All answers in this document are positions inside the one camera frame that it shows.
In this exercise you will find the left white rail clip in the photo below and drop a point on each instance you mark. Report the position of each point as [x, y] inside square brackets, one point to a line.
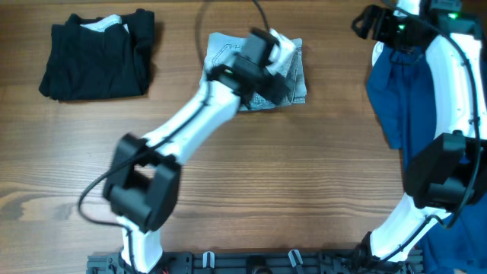
[208, 260]

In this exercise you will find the white garment under pile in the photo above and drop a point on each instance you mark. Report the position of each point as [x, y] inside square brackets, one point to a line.
[377, 50]

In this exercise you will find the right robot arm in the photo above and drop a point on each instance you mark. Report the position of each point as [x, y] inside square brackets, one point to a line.
[449, 173]

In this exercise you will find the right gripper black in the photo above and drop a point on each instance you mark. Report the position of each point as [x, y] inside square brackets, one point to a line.
[370, 24]

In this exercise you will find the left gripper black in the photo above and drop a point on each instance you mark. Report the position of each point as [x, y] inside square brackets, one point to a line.
[266, 85]

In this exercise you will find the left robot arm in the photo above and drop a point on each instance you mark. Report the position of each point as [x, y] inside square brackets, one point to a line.
[143, 184]

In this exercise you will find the light blue denim shorts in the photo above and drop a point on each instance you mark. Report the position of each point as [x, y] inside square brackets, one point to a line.
[220, 49]

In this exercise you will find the white rail clip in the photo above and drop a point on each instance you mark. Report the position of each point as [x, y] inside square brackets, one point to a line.
[296, 261]
[208, 260]

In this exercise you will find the right white rail clip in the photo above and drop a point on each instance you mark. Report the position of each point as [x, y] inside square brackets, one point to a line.
[296, 261]

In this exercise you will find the folded black garment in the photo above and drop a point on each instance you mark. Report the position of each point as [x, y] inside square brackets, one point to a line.
[101, 58]

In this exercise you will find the dark blue shirt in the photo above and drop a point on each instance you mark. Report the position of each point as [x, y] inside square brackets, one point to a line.
[401, 92]

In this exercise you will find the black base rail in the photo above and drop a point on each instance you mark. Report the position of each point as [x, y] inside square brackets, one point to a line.
[323, 262]

